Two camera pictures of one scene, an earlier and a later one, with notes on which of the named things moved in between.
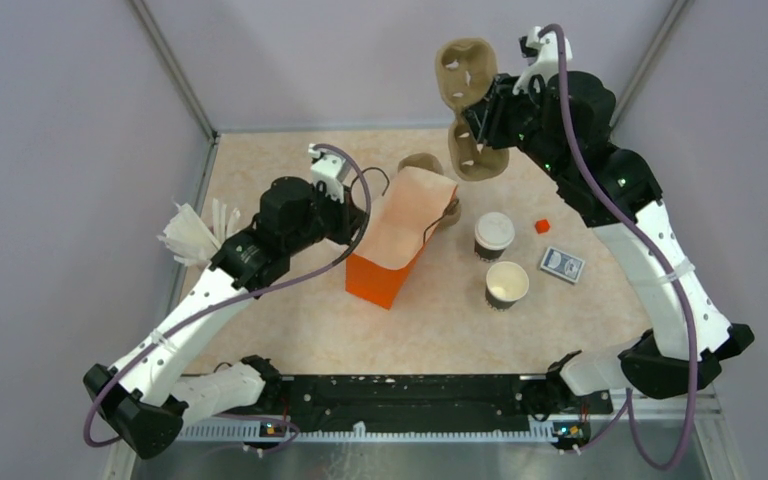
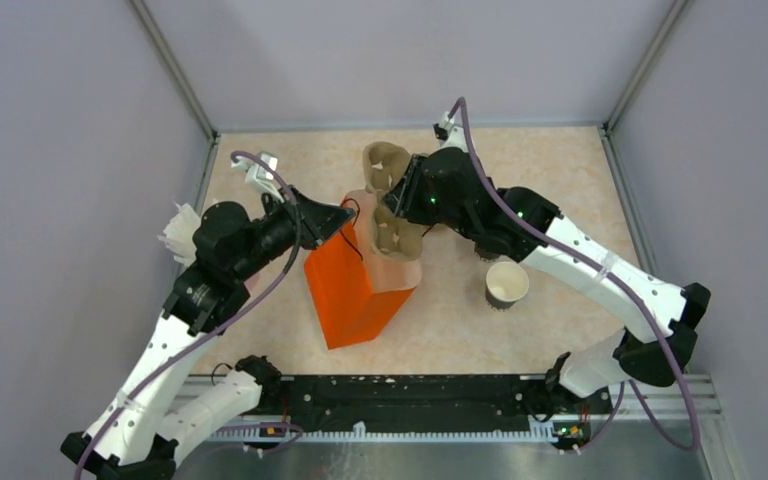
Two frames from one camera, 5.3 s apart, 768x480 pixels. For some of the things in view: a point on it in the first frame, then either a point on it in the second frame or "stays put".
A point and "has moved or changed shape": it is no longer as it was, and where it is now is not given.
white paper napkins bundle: [190, 240] stays put
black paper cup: [506, 284] stays put
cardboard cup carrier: [463, 70] to [392, 235]
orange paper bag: [395, 231] has moved or changed shape
